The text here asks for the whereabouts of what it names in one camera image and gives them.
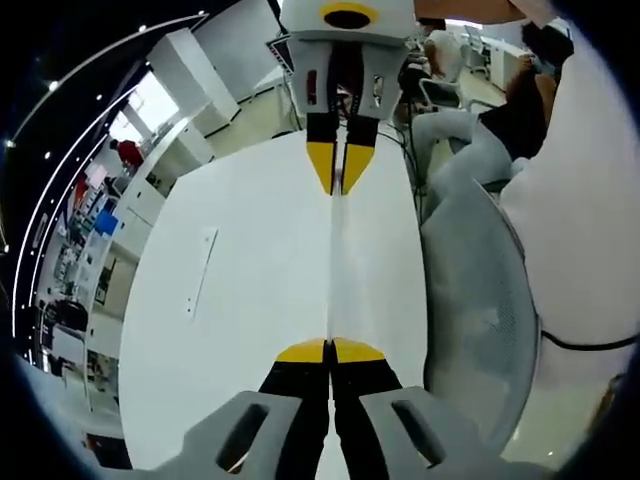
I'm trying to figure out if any person's white shirt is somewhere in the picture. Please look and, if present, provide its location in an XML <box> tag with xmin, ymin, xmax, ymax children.
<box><xmin>498</xmin><ymin>18</ymin><xmax>640</xmax><ymax>361</ymax></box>

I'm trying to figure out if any white office chair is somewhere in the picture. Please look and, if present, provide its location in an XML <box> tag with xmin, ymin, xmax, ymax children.
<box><xmin>416</xmin><ymin>76</ymin><xmax>462</xmax><ymax>110</ymax></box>

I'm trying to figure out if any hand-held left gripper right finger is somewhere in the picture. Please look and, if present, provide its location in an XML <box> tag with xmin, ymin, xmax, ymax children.
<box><xmin>330</xmin><ymin>337</ymin><xmax>495</xmax><ymax>475</ymax></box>

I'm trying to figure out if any clear food packaging bag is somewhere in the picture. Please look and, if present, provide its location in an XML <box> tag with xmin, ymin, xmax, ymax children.
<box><xmin>327</xmin><ymin>149</ymin><xmax>384</xmax><ymax>342</ymax></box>

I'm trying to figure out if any grey mesh office chair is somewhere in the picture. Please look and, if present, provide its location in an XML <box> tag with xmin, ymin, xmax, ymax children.
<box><xmin>418</xmin><ymin>172</ymin><xmax>545</xmax><ymax>454</ymax></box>

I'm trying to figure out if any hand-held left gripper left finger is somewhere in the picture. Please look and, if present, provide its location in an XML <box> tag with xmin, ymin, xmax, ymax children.
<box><xmin>179</xmin><ymin>337</ymin><xmax>332</xmax><ymax>475</ymax></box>

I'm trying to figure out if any black cable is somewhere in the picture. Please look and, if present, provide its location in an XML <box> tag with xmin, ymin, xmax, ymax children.
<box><xmin>541</xmin><ymin>328</ymin><xmax>640</xmax><ymax>352</ymax></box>

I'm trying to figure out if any blue storage box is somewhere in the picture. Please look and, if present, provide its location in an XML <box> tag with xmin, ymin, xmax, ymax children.
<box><xmin>94</xmin><ymin>208</ymin><xmax>120</xmax><ymax>237</ymax></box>

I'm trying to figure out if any computer monitor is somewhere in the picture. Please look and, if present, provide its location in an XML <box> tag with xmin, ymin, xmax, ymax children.
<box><xmin>264</xmin><ymin>34</ymin><xmax>297</xmax><ymax>77</ymax></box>

